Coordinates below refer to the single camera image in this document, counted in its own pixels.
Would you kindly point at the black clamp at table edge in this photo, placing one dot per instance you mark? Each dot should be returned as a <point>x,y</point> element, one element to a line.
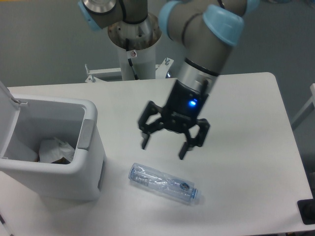
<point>307,211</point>

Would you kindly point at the white metal base frame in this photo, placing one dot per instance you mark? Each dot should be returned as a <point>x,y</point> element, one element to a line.
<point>114,74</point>

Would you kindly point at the crushed white paper carton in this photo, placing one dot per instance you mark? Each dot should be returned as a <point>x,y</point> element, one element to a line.
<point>56,151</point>

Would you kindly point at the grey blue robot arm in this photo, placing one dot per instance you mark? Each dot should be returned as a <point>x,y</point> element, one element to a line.
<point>208,29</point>

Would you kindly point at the white trash can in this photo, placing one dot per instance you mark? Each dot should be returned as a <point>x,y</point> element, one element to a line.
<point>70,120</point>

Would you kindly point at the crushed clear plastic bottle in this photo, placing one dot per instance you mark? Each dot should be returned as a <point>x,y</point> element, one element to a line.
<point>166,185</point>

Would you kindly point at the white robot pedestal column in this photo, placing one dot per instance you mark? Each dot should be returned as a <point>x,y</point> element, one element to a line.
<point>136,47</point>

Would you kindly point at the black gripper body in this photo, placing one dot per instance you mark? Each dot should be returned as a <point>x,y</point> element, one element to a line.
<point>182,108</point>

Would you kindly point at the white frame at right edge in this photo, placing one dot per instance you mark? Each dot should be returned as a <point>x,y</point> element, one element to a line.
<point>306,110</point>

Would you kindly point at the white trash can lid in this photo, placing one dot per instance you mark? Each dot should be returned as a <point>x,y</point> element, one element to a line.
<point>9,112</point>

